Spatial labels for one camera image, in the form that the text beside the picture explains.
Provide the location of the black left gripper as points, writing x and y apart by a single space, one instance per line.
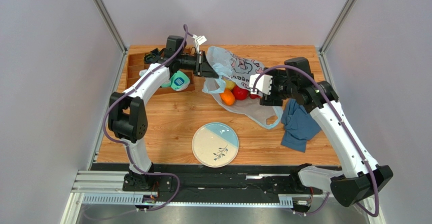
202 67

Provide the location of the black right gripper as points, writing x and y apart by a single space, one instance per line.
272 90

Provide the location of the translucent printed plastic bag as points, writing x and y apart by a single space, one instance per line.
233 68

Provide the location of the yellow fake pear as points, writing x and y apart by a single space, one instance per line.
230 85

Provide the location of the orange fake persimmon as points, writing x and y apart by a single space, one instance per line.
228 97

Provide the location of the red fake apple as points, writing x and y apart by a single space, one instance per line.
240 93

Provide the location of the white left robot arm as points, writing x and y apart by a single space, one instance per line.
127 117

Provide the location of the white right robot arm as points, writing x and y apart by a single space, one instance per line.
361 175

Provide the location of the green white sock right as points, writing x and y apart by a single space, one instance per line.
178 82

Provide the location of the blue cloth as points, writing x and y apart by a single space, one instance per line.
299 126

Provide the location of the dark rolled sock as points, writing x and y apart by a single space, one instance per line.
153 56

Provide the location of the cream and blue plate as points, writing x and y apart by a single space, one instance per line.
215 145

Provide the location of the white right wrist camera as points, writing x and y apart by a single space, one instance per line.
260 85

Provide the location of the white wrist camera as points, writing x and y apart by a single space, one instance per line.
198 40
260 85

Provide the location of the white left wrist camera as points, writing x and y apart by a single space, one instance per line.
198 40

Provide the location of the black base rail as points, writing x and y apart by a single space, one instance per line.
199 184

